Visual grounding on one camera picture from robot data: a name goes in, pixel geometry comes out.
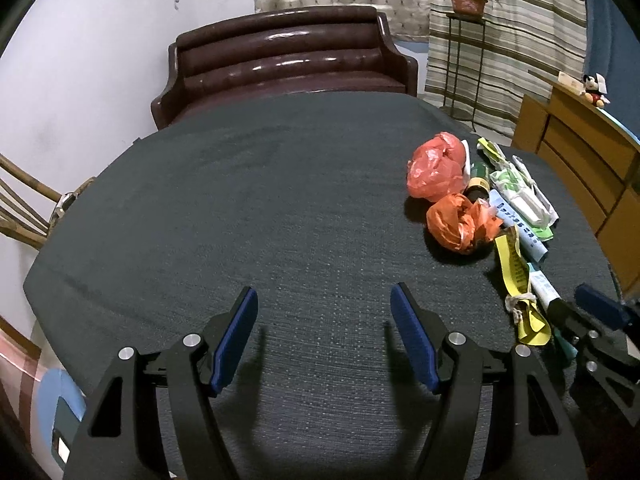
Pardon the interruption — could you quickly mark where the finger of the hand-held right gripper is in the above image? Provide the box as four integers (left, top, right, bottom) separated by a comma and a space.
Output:
547, 299, 601, 356
575, 284, 640, 331

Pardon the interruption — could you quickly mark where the wooden cabinet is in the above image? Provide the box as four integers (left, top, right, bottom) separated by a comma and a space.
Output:
510, 70, 640, 292

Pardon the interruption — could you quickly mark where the white green tube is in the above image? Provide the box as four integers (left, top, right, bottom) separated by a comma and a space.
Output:
527, 262, 567, 313

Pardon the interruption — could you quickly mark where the mouse plush toy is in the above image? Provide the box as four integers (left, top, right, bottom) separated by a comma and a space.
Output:
580, 74, 612, 108

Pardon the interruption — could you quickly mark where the brown leather armchair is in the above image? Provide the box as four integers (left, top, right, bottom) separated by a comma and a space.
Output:
151, 6, 419, 131

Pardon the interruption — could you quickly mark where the light red plastic bag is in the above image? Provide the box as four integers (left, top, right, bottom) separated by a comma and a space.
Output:
406, 131, 468, 203

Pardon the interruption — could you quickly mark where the green striped curtain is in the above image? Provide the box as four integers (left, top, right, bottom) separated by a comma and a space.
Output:
425, 0, 587, 147

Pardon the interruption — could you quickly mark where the bamboo chair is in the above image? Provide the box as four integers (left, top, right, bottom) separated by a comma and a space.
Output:
0, 152, 97, 251

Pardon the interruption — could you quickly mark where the crumpled orange plastic bag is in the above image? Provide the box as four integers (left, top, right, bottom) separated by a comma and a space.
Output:
426, 194, 503, 256

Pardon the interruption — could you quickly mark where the black metal plant stand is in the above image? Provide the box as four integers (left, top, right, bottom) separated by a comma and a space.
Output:
441, 12, 489, 122

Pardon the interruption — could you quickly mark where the dark grey tablecloth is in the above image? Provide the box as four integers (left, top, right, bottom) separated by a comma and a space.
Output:
22, 91, 631, 480

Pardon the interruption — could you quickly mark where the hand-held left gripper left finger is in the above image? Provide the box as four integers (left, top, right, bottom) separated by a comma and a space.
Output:
62, 286, 259, 480

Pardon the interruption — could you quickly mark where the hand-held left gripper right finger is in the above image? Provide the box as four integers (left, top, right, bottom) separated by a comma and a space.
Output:
390, 282, 588, 480

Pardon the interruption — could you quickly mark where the small beige box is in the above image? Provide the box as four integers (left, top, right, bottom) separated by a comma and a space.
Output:
557, 72, 584, 95

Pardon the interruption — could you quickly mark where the small green bottle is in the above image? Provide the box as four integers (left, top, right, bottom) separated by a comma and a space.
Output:
467, 162, 493, 206

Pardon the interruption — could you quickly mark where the white blue printed box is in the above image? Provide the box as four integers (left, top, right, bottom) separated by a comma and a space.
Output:
487, 190, 554, 262

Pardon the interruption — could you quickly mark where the white green packet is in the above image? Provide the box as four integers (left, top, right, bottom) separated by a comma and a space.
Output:
490, 156, 559, 228

